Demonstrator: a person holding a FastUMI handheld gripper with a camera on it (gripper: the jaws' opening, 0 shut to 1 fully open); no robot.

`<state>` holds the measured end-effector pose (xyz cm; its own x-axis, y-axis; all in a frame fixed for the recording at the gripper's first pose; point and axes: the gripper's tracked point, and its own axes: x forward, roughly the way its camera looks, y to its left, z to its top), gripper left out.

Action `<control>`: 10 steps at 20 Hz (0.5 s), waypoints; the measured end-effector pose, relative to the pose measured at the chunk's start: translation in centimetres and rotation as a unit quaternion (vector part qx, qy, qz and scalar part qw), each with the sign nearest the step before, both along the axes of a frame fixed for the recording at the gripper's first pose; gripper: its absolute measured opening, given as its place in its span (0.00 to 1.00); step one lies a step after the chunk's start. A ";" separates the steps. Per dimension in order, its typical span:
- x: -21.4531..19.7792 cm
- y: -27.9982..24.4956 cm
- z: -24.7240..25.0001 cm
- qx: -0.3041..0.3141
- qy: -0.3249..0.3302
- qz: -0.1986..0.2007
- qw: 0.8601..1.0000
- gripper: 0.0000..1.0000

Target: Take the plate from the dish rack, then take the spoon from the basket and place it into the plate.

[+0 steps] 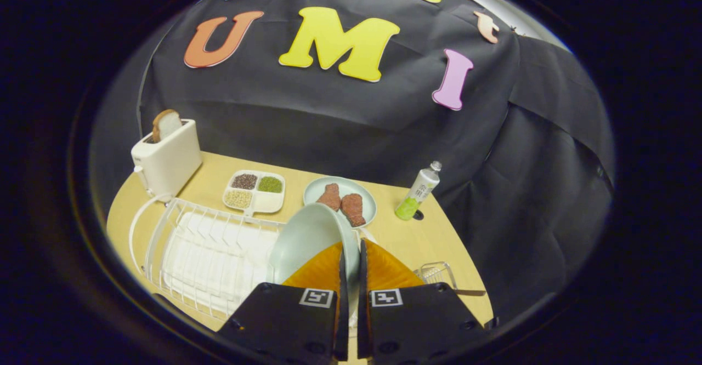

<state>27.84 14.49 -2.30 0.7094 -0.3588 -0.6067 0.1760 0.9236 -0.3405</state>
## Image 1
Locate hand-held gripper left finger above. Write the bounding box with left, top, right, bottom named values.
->
left=217, top=242, right=350, bottom=365

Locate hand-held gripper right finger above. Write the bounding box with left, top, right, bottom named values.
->
left=358, top=238, right=500, bottom=365

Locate metal wire basket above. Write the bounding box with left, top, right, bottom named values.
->
left=412, top=261, right=458, bottom=290

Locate pale green plate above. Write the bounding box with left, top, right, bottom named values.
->
left=303, top=176, right=378, bottom=229
left=267, top=202, right=361, bottom=327

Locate white wire dish rack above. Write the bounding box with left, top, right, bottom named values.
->
left=129, top=192, right=363, bottom=322

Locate green drink bottle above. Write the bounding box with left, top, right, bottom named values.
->
left=395, top=161, right=443, bottom=221

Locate white divided tray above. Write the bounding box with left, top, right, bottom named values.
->
left=222, top=170, right=286, bottom=216

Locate black backdrop cloth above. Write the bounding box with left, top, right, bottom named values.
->
left=90, top=0, right=616, bottom=322

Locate white toaster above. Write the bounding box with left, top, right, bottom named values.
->
left=131, top=118, right=202, bottom=198

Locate brown bread slice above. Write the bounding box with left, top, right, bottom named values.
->
left=152, top=109, right=183, bottom=143

